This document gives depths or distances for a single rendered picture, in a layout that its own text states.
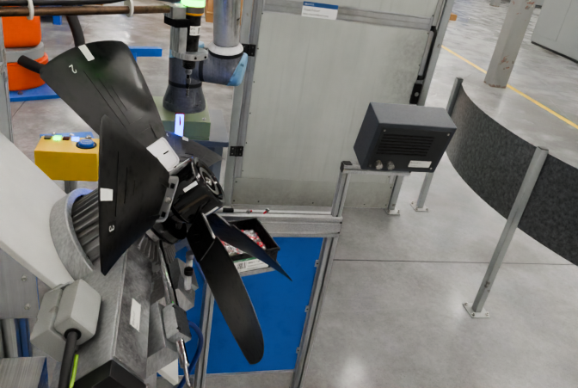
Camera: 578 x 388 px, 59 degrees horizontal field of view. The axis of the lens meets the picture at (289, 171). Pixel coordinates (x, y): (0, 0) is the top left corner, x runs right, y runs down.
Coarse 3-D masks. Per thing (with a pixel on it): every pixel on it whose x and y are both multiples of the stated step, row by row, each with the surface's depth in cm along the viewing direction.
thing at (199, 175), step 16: (192, 160) 101; (192, 176) 98; (208, 176) 106; (176, 192) 99; (192, 192) 98; (208, 192) 99; (176, 208) 99; (192, 208) 99; (208, 208) 101; (160, 224) 98; (176, 224) 103; (192, 224) 103; (176, 240) 102
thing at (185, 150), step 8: (176, 136) 133; (176, 144) 127; (184, 144) 129; (192, 144) 132; (176, 152) 122; (184, 152) 123; (192, 152) 124; (200, 152) 128; (208, 152) 132; (184, 160) 118; (208, 160) 124; (216, 160) 128
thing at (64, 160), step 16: (48, 144) 140; (64, 144) 141; (96, 144) 144; (48, 160) 137; (64, 160) 138; (80, 160) 139; (96, 160) 140; (48, 176) 139; (64, 176) 140; (80, 176) 141; (96, 176) 142
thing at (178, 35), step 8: (176, 8) 92; (184, 8) 94; (168, 16) 93; (176, 16) 93; (184, 16) 94; (168, 24) 95; (176, 24) 93; (184, 24) 94; (176, 32) 96; (184, 32) 96; (176, 40) 96; (184, 40) 97; (176, 48) 97; (184, 48) 97; (200, 48) 102; (176, 56) 98; (184, 56) 97; (192, 56) 97; (200, 56) 98
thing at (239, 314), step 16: (208, 256) 100; (224, 256) 94; (208, 272) 101; (224, 272) 95; (224, 288) 97; (240, 288) 90; (224, 304) 99; (240, 304) 92; (240, 320) 94; (256, 320) 82; (240, 336) 97; (256, 336) 88; (256, 352) 92
